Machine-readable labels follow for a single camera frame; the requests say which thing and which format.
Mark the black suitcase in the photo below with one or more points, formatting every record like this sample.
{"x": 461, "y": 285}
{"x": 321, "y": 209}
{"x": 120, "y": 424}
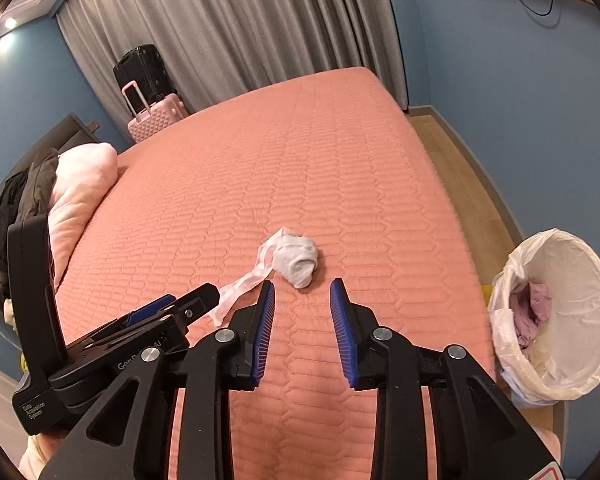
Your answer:
{"x": 140, "y": 67}

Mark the pale pink white cloth strip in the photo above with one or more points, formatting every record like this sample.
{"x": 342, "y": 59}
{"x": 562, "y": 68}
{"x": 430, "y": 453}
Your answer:
{"x": 235, "y": 290}

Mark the lilac cloth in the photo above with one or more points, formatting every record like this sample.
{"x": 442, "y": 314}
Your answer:
{"x": 537, "y": 300}

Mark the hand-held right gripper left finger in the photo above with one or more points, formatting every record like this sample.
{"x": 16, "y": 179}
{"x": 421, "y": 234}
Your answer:
{"x": 262, "y": 330}

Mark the pink pillow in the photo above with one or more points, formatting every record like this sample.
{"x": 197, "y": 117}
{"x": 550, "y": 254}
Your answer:
{"x": 85, "y": 185}

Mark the yellow object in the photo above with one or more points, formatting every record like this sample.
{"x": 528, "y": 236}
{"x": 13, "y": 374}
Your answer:
{"x": 488, "y": 294}

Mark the dark grey headboard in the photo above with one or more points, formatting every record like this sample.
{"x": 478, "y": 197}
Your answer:
{"x": 65, "y": 132}

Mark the white sock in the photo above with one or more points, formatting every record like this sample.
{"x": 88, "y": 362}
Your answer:
{"x": 297, "y": 260}

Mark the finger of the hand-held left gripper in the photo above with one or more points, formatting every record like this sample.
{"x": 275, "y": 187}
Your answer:
{"x": 200, "y": 300}
{"x": 152, "y": 309}

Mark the grey curtain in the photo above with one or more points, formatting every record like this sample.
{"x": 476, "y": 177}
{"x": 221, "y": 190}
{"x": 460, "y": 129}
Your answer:
{"x": 230, "y": 25}

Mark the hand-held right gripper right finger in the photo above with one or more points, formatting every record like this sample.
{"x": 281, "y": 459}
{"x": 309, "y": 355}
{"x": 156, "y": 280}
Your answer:
{"x": 341, "y": 330}

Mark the pink quilted bed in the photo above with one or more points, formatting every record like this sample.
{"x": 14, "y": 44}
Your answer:
{"x": 305, "y": 170}

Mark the round bin with white liner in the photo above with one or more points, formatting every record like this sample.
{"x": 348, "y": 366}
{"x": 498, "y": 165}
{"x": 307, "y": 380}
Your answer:
{"x": 575, "y": 310}

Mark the pink suitcase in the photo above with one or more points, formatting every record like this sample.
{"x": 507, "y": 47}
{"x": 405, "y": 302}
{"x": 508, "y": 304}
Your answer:
{"x": 155, "y": 120}

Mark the round ceiling light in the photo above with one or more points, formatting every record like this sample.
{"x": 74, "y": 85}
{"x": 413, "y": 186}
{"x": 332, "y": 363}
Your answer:
{"x": 11, "y": 22}

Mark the dark clothes pile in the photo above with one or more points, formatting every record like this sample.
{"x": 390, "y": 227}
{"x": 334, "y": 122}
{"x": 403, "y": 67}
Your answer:
{"x": 25, "y": 195}

